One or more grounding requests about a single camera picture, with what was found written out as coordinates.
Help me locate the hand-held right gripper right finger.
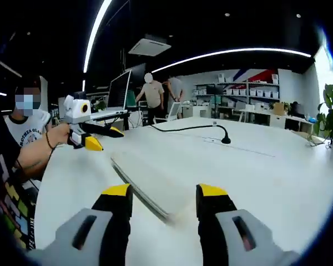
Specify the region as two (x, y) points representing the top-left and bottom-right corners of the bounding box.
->
(195, 183), (305, 266)

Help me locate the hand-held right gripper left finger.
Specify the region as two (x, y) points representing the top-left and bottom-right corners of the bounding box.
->
(24, 183), (134, 266)

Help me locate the beige cutlery case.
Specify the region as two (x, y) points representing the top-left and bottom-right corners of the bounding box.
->
(110, 157), (180, 226)

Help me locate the person's left hand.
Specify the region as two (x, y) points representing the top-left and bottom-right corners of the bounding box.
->
(50, 122), (72, 147)

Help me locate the white standing desk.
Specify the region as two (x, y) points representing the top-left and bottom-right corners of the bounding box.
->
(90, 109), (129, 131)

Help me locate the open laptop on stand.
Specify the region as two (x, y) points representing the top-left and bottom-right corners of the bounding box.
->
(107, 69), (133, 112)

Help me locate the black monitor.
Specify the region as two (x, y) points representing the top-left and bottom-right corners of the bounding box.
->
(127, 63), (147, 84)

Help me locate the white office chair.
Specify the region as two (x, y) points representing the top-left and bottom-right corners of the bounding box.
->
(154, 101), (183, 123)

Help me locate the white table power strip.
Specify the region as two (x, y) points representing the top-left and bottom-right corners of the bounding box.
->
(203, 136), (276, 158)

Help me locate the white ceiling air conditioner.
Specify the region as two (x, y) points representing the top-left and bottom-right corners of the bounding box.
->
(128, 34), (173, 58)

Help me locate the cardboard box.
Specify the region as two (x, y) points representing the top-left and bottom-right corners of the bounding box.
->
(273, 102), (286, 116)

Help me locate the shelving with white bins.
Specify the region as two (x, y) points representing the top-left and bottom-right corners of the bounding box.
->
(193, 71), (281, 119)

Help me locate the green potted plant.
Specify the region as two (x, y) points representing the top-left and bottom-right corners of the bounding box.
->
(312, 83), (333, 148)

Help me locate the beaded bracelet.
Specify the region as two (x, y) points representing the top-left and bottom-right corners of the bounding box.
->
(44, 131), (56, 152)

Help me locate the black gooseneck cable socket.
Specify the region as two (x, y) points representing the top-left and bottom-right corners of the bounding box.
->
(150, 124), (231, 145)

